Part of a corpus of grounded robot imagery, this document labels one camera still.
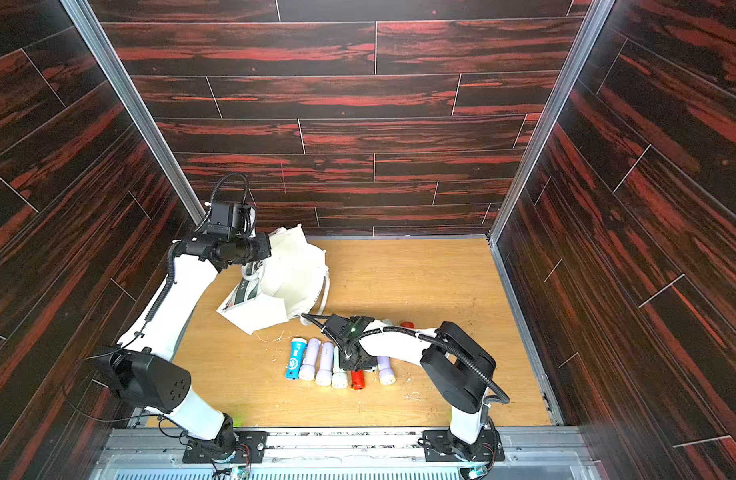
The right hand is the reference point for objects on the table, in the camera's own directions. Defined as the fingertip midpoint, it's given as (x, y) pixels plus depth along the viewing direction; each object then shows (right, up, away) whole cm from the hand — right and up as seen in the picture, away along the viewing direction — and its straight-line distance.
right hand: (357, 359), depth 89 cm
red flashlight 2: (+16, +10, +2) cm, 19 cm away
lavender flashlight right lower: (+9, -3, -5) cm, 10 cm away
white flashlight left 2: (-5, -3, -7) cm, 9 cm away
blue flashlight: (-18, +3, 0) cm, 18 cm away
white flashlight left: (-9, -2, -6) cm, 11 cm away
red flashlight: (+1, -4, -6) cm, 7 cm away
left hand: (-23, +34, -7) cm, 42 cm away
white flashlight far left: (-14, -1, -5) cm, 15 cm away
